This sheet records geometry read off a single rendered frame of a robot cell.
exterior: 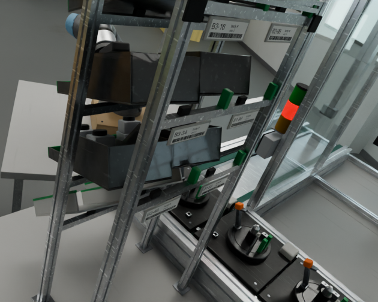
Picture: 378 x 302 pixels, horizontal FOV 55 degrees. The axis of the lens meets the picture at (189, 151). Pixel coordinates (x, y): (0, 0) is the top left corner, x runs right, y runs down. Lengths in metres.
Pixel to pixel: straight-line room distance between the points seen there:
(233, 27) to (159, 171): 0.29
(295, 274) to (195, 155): 0.56
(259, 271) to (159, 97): 0.73
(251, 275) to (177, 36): 0.77
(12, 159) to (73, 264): 0.49
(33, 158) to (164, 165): 0.81
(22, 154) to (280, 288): 0.96
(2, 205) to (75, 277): 1.47
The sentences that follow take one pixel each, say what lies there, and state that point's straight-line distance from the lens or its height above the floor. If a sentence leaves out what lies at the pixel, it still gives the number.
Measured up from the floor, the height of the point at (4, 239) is 0.86.
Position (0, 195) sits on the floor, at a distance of 2.52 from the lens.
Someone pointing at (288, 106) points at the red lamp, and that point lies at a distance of 1.14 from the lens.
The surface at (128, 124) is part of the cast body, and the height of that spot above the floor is 1.26.
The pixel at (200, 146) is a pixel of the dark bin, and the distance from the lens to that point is 0.74.
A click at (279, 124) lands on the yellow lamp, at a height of 1.28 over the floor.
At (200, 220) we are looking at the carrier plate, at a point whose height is 0.97.
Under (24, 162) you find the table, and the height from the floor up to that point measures 0.86.
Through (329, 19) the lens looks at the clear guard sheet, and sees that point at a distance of 1.93.
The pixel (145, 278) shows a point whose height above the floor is 0.86.
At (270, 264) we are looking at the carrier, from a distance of 1.13.
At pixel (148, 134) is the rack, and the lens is 0.48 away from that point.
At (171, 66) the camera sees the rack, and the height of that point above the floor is 1.55.
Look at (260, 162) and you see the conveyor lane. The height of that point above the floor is 0.92.
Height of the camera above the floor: 1.69
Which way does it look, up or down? 30 degrees down
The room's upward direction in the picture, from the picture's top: 21 degrees clockwise
